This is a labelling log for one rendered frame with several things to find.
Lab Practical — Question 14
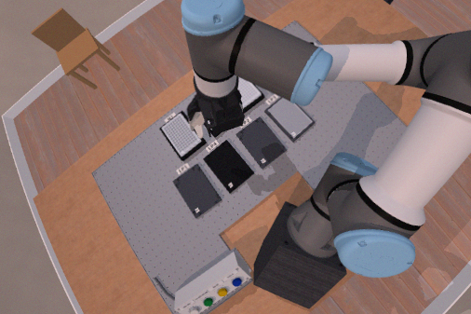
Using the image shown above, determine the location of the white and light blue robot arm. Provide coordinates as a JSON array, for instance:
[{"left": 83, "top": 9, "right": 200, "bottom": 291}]
[{"left": 182, "top": 0, "right": 471, "bottom": 278}]

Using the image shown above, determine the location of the white button panel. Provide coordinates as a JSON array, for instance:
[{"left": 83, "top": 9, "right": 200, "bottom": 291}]
[{"left": 155, "top": 247, "right": 252, "bottom": 314}]

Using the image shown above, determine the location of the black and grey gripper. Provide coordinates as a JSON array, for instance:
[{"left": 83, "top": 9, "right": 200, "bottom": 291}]
[{"left": 187, "top": 76, "right": 245, "bottom": 139}]

